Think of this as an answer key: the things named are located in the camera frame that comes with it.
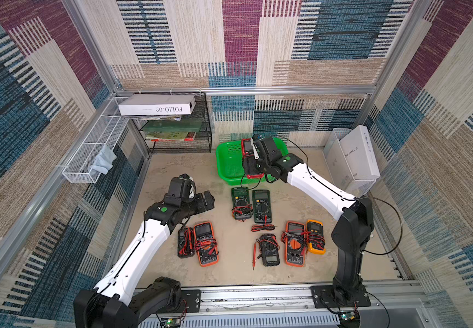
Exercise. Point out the white box right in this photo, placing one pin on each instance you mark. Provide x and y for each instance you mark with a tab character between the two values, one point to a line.
359	154

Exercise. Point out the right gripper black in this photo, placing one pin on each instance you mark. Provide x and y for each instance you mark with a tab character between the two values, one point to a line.
255	158

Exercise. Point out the white folio box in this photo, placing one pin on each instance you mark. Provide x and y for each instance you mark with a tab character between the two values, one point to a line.
157	105

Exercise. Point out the orange multimeter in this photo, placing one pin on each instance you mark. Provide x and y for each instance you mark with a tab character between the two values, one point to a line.
205	245
294	238

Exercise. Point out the yellow multimeter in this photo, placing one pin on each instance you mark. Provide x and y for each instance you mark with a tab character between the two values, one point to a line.
315	237

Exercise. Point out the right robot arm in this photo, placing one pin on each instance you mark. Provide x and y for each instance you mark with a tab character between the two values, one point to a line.
354	220

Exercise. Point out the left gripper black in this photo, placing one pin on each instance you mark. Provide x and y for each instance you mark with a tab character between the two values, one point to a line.
201	206

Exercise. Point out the white wire wall basket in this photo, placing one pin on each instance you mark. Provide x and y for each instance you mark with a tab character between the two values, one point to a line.
106	130

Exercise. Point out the light blue cloth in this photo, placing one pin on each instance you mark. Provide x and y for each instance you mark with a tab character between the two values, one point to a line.
103	162

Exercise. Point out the red black probe leads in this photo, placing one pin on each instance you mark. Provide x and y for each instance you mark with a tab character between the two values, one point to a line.
262	227

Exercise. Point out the black wire shelf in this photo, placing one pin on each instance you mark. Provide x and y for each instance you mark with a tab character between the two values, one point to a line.
179	134

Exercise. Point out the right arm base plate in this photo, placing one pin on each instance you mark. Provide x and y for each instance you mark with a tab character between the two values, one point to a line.
327	296

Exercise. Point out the green multimeter left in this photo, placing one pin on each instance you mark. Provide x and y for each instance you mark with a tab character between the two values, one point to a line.
241	205

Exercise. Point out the dark green multimeter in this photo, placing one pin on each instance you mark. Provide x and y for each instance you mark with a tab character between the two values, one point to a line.
262	206

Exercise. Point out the green plastic basket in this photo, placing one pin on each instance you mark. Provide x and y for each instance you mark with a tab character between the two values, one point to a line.
230	159

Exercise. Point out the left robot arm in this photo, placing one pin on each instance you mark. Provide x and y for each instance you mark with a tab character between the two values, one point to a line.
113	302

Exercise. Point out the black clamp multimeter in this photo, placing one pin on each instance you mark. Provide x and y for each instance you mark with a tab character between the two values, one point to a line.
269	250

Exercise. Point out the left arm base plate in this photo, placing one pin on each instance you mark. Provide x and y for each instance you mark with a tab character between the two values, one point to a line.
189	302

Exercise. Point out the clear plastic bin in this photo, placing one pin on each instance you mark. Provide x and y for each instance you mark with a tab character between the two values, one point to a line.
340	171

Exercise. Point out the red multimeter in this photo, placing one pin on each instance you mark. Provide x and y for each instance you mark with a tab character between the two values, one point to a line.
250	164

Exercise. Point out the green book on shelf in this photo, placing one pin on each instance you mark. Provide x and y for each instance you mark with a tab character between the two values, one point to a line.
172	126

